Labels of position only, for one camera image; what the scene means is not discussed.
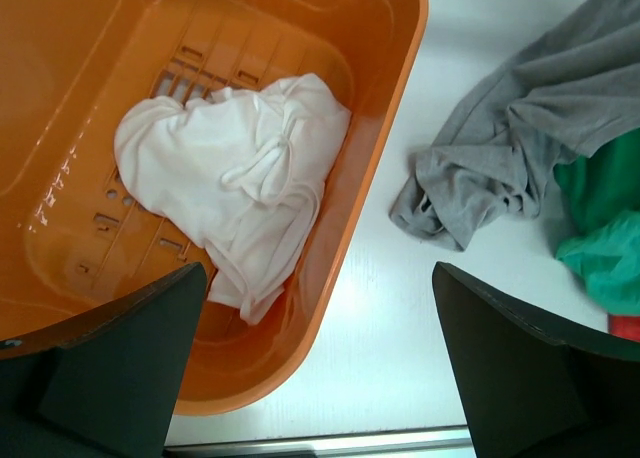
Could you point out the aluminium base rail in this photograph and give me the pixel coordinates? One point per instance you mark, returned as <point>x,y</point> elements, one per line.
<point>426,442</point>

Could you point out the red tank top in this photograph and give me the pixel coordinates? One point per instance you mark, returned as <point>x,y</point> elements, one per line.
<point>627,327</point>

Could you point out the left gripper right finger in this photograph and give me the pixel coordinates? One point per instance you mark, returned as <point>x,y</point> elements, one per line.
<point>533,383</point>

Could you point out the green tank top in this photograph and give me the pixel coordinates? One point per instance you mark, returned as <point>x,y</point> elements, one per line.
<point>602,193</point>

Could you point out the white tank top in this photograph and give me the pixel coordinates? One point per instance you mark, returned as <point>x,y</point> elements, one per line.
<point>241,173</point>

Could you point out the grey tank top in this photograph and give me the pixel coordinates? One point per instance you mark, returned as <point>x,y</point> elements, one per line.
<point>563,96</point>

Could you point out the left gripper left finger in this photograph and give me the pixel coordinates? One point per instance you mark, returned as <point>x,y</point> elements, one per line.
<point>103,383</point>

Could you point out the orange plastic tub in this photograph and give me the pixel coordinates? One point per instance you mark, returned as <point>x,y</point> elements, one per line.
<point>72,239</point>

